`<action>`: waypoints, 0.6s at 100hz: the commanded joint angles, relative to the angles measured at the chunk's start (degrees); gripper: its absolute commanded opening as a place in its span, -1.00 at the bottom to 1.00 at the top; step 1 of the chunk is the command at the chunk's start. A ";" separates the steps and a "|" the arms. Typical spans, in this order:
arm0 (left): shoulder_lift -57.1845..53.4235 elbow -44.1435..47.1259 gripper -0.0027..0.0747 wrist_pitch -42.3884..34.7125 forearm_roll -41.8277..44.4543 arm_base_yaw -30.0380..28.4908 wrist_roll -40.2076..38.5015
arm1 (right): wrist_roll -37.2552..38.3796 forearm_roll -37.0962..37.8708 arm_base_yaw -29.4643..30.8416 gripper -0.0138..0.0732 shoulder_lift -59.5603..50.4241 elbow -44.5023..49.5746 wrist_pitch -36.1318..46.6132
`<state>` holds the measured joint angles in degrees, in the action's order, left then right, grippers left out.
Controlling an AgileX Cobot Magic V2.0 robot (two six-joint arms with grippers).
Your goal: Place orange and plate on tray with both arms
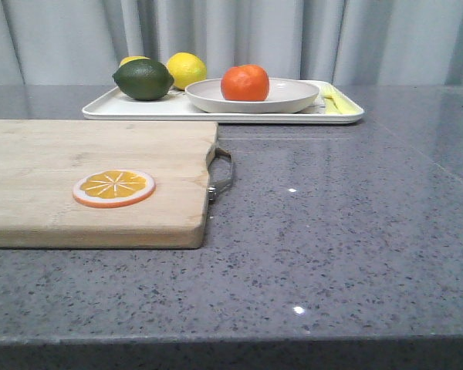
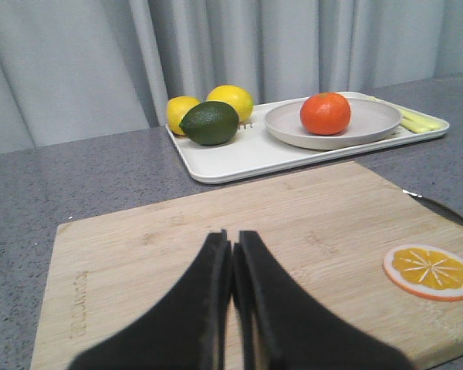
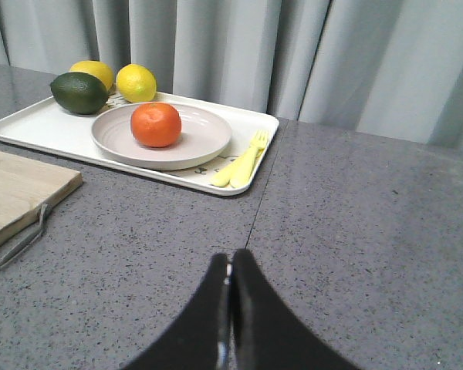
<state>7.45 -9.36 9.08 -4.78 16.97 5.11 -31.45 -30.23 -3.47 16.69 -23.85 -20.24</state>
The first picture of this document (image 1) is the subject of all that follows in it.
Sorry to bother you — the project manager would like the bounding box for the yellow lemon left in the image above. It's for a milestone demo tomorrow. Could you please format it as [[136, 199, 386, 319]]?
[[119, 55, 148, 67]]

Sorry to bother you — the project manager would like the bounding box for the white rectangular bear tray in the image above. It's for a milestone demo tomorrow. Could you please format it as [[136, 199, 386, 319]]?
[[82, 80, 364, 125]]

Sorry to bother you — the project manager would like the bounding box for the orange slice toy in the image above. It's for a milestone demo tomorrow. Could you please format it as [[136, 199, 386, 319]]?
[[72, 169, 156, 208]]

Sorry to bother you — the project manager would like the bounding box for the grey curtain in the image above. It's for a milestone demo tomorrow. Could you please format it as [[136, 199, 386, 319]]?
[[0, 1, 463, 86]]

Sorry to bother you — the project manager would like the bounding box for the metal cutting board handle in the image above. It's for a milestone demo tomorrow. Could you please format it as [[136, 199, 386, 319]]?
[[207, 146, 235, 203]]

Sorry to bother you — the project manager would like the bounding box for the orange mandarin fruit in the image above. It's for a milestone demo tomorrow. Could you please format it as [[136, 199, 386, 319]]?
[[221, 64, 269, 102]]

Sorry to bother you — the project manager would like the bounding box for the white round plate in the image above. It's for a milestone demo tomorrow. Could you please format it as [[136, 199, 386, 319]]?
[[184, 77, 320, 115]]

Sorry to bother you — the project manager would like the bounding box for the wooden cutting board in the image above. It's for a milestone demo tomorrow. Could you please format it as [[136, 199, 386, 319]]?
[[0, 119, 218, 249]]

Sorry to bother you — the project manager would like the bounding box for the yellow plastic fork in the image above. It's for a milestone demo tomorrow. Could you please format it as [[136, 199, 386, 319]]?
[[320, 85, 341, 114]]

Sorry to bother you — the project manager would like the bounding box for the yellow lemon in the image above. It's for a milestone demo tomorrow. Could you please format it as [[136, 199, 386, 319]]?
[[119, 55, 148, 67], [166, 52, 207, 90]]

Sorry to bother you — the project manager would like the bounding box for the dark green lime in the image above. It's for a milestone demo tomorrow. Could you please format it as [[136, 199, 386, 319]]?
[[112, 59, 174, 101]]

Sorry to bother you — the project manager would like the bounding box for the yellow lemon right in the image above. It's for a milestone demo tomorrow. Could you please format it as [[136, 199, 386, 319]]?
[[166, 52, 207, 90]]

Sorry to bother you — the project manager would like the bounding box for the yellow plastic utensil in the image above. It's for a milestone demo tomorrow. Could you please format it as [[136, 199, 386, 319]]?
[[331, 86, 358, 115]]

